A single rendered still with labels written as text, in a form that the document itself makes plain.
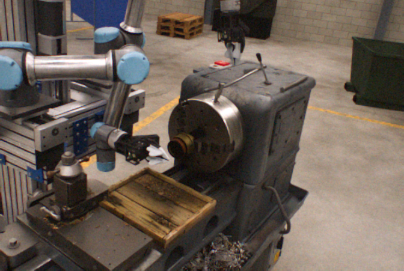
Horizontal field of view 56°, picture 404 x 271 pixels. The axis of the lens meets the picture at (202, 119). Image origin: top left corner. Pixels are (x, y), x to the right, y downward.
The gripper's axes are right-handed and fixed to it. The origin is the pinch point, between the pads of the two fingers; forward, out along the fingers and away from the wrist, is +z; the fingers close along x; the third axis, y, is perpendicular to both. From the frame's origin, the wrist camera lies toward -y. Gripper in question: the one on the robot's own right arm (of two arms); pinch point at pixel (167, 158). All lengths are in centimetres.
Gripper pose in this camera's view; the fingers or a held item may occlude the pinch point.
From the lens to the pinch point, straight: 135.3
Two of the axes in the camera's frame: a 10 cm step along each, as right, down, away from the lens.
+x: 0.9, -9.2, -3.9
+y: -5.7, 2.7, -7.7
